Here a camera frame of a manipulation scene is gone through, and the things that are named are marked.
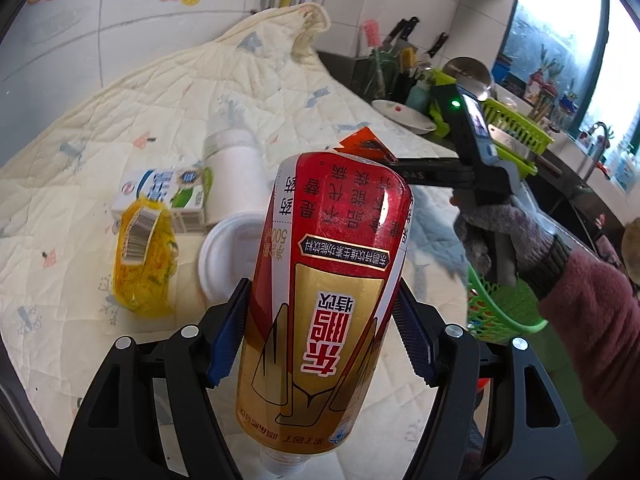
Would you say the orange snack wrapper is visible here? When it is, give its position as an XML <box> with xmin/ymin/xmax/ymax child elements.
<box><xmin>334</xmin><ymin>127</ymin><xmax>397</xmax><ymax>164</ymax></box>

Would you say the red gold drink bottle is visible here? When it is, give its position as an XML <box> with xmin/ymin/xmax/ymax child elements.
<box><xmin>236</xmin><ymin>151</ymin><xmax>413</xmax><ymax>477</ymax></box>

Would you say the yellow plastic bag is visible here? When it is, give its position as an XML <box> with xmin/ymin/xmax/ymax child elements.
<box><xmin>113</xmin><ymin>197</ymin><xmax>179</xmax><ymax>318</ymax></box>

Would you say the white plastic lid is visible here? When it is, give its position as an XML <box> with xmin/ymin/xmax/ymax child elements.
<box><xmin>198</xmin><ymin>212</ymin><xmax>266</xmax><ymax>304</ymax></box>

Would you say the white paper cup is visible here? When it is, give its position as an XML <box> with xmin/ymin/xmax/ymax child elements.
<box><xmin>203</xmin><ymin>128</ymin><xmax>270</xmax><ymax>226</ymax></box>

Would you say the small milk carton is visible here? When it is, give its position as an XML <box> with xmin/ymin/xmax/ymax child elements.
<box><xmin>111</xmin><ymin>167</ymin><xmax>212</xmax><ymax>235</ymax></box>

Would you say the right gloved hand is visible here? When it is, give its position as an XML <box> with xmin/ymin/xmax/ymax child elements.
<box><xmin>451</xmin><ymin>190</ymin><xmax>558</xmax><ymax>286</ymax></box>

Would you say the green dish rack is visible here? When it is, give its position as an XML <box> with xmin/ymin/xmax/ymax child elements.
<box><xmin>428</xmin><ymin>68</ymin><xmax>553</xmax><ymax>180</ymax></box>

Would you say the white ceramic bowl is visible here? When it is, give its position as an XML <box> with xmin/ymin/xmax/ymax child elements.
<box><xmin>371</xmin><ymin>100</ymin><xmax>436</xmax><ymax>136</ymax></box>

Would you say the steel sink basin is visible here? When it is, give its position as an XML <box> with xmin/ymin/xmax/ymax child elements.
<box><xmin>525</xmin><ymin>151</ymin><xmax>625</xmax><ymax>259</ymax></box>

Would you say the steel pot in rack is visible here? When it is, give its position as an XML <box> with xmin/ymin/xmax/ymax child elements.
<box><xmin>442</xmin><ymin>56</ymin><xmax>497</xmax><ymax>102</ymax></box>

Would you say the chrome sink faucet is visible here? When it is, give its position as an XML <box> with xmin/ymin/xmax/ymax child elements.
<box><xmin>582</xmin><ymin>120</ymin><xmax>613</xmax><ymax>184</ymax></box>

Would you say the green plastic waste basket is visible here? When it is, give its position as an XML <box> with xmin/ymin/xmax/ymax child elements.
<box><xmin>466</xmin><ymin>266</ymin><xmax>547</xmax><ymax>344</ymax></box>

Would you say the green utensil holder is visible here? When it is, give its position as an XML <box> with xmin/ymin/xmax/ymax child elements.
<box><xmin>363</xmin><ymin>48</ymin><xmax>400</xmax><ymax>101</ymax></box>

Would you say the white quilted cloth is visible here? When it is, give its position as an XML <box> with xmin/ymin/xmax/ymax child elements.
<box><xmin>1</xmin><ymin>4</ymin><xmax>466</xmax><ymax>479</ymax></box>

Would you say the pink brush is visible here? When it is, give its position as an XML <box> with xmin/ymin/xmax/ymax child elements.
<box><xmin>361</xmin><ymin>20</ymin><xmax>382</xmax><ymax>50</ymax></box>

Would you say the cleaver with wooden handle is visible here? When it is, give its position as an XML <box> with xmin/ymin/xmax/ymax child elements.
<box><xmin>488</xmin><ymin>125</ymin><xmax>530</xmax><ymax>159</ymax></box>

